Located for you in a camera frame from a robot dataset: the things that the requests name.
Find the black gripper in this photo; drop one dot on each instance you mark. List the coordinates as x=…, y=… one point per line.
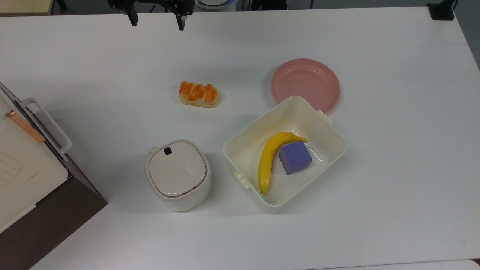
x=153, y=3

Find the orange glazed bread roll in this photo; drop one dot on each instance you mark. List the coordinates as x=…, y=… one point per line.
x=198, y=94

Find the pink plate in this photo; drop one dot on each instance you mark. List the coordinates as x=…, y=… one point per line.
x=300, y=80

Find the white round object blue rim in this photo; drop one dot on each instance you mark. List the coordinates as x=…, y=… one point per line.
x=215, y=3

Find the black background object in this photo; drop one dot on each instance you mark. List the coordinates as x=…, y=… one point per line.
x=268, y=4

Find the cream open plastic bin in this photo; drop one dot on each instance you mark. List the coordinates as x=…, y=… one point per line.
x=247, y=146

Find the cream lidded trash can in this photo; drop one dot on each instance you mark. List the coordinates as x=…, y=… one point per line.
x=176, y=174

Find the orange latch strip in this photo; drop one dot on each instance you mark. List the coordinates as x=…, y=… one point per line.
x=24, y=126

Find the yellow banana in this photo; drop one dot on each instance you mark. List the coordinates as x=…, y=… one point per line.
x=267, y=161

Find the purple cube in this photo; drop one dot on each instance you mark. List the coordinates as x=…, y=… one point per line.
x=295, y=157

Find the dark brown drawer cabinet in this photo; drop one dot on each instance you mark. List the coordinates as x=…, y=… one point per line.
x=56, y=225

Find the black table clamp mount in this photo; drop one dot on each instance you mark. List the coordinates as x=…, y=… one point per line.
x=441, y=11

